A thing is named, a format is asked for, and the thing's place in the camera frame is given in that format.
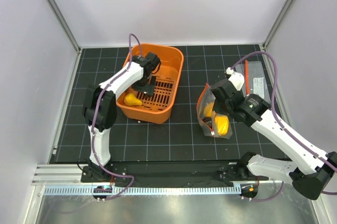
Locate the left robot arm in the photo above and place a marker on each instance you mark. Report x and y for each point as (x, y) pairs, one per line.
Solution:
(99, 108)

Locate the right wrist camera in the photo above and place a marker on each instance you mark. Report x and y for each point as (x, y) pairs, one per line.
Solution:
(236, 78)

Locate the orange plastic basket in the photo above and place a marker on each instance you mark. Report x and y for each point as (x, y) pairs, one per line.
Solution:
(156, 108)

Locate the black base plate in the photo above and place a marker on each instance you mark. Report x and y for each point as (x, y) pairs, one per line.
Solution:
(170, 174)

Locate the spare clear zip bag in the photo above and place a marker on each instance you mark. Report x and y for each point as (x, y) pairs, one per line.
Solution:
(255, 80)

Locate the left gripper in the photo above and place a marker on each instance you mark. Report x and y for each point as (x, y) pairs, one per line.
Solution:
(148, 89)

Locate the orange toy fruit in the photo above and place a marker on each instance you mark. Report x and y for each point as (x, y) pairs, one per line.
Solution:
(221, 124)

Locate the dark toy mangosteen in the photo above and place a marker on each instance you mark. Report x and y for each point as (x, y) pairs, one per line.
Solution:
(208, 121)

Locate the yellow toy squash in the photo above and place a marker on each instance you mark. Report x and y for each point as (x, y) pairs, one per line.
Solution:
(131, 100)

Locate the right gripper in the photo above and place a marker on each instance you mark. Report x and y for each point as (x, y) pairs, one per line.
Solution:
(217, 107)

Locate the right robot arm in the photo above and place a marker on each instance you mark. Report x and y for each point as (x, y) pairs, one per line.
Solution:
(309, 169)

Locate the slotted cable duct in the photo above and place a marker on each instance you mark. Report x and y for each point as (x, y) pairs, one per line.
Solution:
(104, 190)

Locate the clear zip bag orange zipper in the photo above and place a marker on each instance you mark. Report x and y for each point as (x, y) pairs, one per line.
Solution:
(207, 97)

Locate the yellow toy pepper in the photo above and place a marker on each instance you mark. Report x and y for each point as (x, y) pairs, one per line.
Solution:
(207, 111)

